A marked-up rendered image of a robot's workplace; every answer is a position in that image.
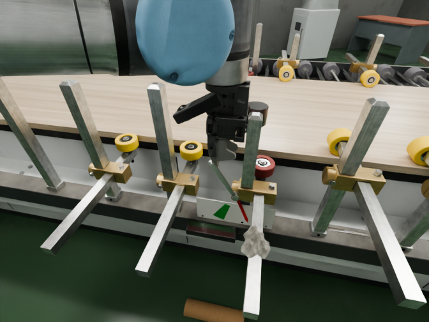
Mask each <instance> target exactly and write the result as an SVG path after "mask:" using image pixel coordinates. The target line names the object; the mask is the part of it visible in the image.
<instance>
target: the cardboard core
mask: <svg viewBox="0 0 429 322"><path fill-rule="evenodd" d="M183 315H184V316H187V317H190V318H195V319H199V320H203V321H207V322H244V319H245V318H244V317H243V311H242V310H238V309H233V308H230V307H225V306H222V305H217V304H213V303H208V302H203V301H200V300H194V299H191V298H187V300H186V303H185V307H184V314H183Z"/></svg>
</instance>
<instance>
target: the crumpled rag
mask: <svg viewBox="0 0 429 322"><path fill-rule="evenodd" d="M243 236H244V238H245V242H244V243H243V245H242V247H241V252H242V253H243V254H245V255H246V256H247V257H248V258H249V257H250V258H253V257H254V256H256V255H260V256H261V257H262V258H264V259H265V258H266V257H267V255H268V252H269V251H270V246H269V242H268V241H266V240H265V239H264V233H263V232H260V231H259V229H258V228H257V226H255V225H253V226H250V228H249V229H248V230H247V232H245V233H244V235H243Z"/></svg>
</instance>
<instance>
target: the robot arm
mask: <svg viewBox="0 0 429 322"><path fill-rule="evenodd" d="M252 11H253V0H0V77H10V76H37V75H91V74H110V75H113V76H145V75H156V76H157V77H159V78H160V79H161V80H163V81H165V82H168V83H171V84H175V85H178V86H194V85H198V84H201V83H203V82H204V83H206V89H207V90H208V91H209V92H210V93H208V94H206V95H204V96H202V97H200V98H198V99H196V100H194V101H192V102H190V103H188V104H186V105H181V106H179V107H178V109H177V111H176V112H175V113H174V114H173V116H172V117H173V118H174V120H175V121H176V123H177V124H178V125H179V124H181V123H184V122H185V121H189V120H191V119H192V118H194V117H197V116H199V115H201V114H203V113H205V112H206V114H207V118H206V134H207V148H208V152H209V156H210V158H211V160H212V161H213V163H214V164H215V166H217V167H218V166H219V161H226V160H234V159H235V158H236V154H235V153H234V152H233V151H236V150H237V149H238V146H237V144H236V143H234V142H245V133H247V129H248V118H249V113H250V106H249V105H248V102H249V94H250V84H251V81H250V80H247V78H248V65H249V57H250V55H249V53H250V37H251V28H252ZM231 140H233V141H234V142H232V141H231Z"/></svg>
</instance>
